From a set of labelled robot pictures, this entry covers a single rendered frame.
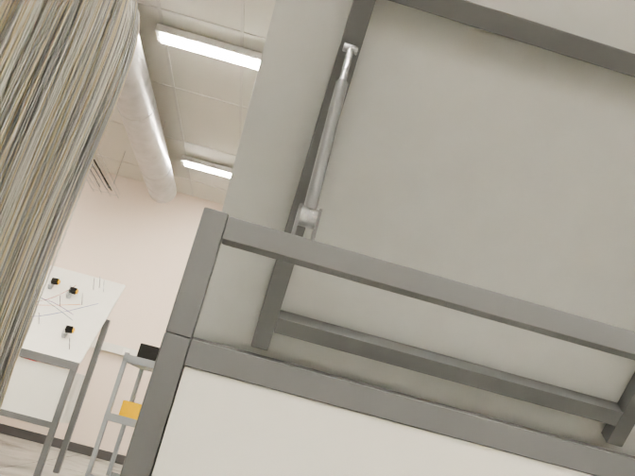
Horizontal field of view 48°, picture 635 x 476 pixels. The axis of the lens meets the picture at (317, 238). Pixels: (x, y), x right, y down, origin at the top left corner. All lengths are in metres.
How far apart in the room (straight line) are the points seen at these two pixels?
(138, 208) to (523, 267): 7.85
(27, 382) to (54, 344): 0.35
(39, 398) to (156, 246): 3.56
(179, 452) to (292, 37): 0.80
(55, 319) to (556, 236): 5.16
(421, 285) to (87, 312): 5.37
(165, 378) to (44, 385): 4.90
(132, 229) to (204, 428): 8.11
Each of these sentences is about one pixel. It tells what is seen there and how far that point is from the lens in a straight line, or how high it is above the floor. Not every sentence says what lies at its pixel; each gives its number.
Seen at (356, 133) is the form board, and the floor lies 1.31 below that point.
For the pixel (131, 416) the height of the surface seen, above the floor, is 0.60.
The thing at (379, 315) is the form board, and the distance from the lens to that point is 1.62.
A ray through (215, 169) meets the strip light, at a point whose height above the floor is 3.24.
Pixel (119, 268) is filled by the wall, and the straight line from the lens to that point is 9.03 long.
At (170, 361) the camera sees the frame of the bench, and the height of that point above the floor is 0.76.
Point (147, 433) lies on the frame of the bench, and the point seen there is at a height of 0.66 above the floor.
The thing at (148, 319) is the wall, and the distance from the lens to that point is 8.87.
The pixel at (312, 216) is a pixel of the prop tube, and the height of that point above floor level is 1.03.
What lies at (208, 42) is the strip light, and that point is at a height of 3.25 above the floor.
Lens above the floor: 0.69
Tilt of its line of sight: 16 degrees up
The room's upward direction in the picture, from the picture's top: 15 degrees clockwise
